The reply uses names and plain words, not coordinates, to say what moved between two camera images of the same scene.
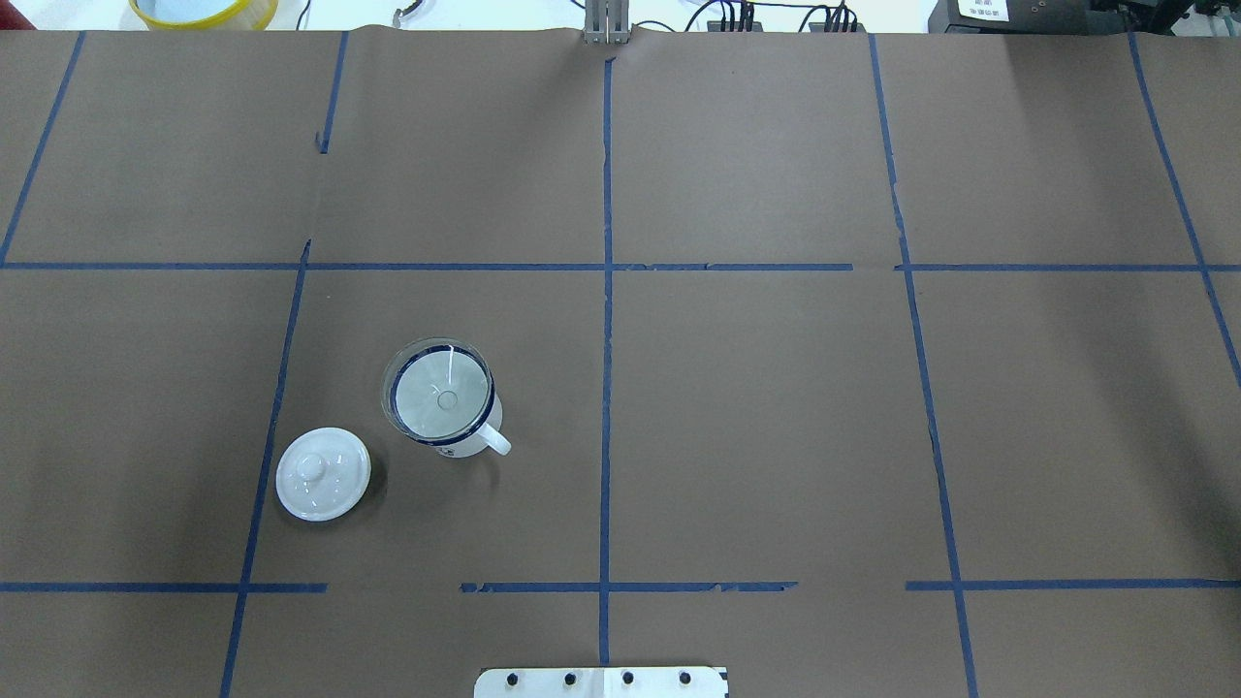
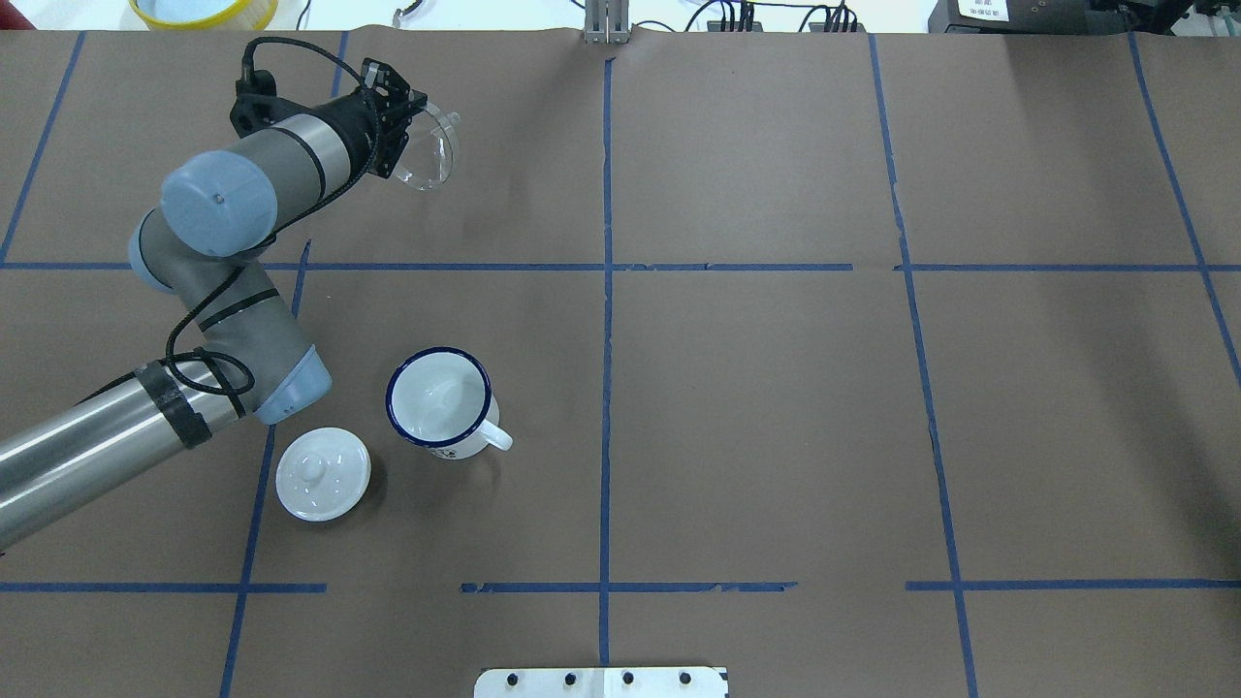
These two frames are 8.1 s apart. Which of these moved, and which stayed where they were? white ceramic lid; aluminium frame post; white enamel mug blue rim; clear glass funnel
Moved: clear glass funnel
Stayed: white enamel mug blue rim; white ceramic lid; aluminium frame post
